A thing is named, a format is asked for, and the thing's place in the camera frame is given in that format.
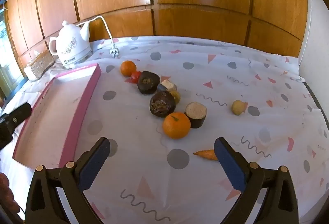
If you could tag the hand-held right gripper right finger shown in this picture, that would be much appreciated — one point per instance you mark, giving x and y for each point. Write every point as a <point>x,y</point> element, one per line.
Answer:
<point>228,165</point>

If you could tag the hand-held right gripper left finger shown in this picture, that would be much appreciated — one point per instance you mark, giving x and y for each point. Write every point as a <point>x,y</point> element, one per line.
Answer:
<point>90,170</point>

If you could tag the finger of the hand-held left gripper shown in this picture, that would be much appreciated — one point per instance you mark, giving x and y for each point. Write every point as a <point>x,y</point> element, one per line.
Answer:
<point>18,113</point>
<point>4,135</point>

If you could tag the small carrot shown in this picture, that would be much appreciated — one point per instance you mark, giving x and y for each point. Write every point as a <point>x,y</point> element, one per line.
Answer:
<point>207,154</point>

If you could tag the pink shallow tray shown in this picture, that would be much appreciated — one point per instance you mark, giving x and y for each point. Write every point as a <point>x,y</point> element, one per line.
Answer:
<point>51,116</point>

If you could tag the yellow round potato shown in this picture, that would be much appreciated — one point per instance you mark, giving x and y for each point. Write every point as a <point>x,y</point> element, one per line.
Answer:
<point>238,107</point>

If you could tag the brown cylinder with tan top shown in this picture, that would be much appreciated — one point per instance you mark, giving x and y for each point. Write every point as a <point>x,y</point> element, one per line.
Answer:
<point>195,113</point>

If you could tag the large orange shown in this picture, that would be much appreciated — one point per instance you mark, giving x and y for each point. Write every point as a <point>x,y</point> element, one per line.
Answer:
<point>176,125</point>

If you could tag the small yellow-green fruit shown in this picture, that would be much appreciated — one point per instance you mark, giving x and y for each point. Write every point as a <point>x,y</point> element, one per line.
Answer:
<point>176,97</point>

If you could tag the dark brown cut fruit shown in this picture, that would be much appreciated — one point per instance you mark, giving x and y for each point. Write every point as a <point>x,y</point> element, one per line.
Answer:
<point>162,104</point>
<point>147,82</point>

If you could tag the white patterned tablecloth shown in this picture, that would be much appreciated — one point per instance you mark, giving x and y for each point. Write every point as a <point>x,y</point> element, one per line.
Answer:
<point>257,136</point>

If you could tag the patterned tissue box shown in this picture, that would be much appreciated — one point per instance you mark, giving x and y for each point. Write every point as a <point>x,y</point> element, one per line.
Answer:
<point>38,66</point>

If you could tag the window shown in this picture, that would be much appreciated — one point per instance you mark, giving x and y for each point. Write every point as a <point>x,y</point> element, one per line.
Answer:
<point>6,59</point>

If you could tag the white ceramic electric kettle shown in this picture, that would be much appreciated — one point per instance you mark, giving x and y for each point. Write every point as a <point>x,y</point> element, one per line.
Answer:
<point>69,44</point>

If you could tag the white cube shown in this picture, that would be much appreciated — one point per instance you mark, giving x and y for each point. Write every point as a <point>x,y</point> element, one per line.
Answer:
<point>169,84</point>

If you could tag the red tomato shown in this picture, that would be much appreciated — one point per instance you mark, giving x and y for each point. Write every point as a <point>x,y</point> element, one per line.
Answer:
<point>135,77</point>

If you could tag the small orange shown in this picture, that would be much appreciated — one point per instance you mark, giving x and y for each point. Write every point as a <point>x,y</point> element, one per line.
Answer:
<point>128,68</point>

